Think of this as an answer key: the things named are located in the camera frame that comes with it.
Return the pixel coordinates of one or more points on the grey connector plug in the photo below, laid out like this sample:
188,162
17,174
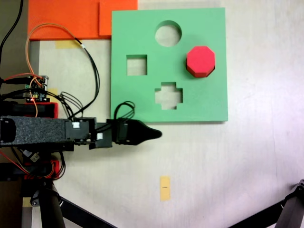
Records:
32,156

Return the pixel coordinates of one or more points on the small yellow tape piece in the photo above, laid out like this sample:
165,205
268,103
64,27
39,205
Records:
26,202
54,91

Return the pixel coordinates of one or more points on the small circuit board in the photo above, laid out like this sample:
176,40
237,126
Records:
35,89

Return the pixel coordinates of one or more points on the red octagonal pillar block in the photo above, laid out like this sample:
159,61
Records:
200,60

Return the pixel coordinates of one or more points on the large orange flat block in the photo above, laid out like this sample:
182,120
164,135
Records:
61,16

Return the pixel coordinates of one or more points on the green shape sorter board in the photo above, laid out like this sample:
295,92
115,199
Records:
142,35

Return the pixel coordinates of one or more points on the yellow tape marker strip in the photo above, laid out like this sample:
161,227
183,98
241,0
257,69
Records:
165,188

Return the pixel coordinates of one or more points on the wide yellow tape piece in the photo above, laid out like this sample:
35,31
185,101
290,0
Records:
66,44

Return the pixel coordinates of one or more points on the red base clamp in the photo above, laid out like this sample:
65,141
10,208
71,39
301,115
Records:
55,109
56,166

